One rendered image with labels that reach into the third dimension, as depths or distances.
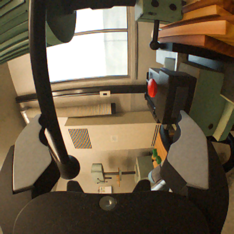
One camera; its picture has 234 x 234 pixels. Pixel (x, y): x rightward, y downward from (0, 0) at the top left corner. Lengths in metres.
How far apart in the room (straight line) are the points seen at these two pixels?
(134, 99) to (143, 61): 0.54
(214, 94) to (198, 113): 0.04
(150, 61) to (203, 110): 1.41
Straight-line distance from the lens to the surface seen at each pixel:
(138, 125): 1.61
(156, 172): 0.65
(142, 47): 1.55
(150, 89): 0.19
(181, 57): 0.24
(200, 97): 0.21
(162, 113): 0.19
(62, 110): 1.73
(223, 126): 0.28
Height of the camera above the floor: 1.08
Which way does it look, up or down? level
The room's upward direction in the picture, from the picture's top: 92 degrees counter-clockwise
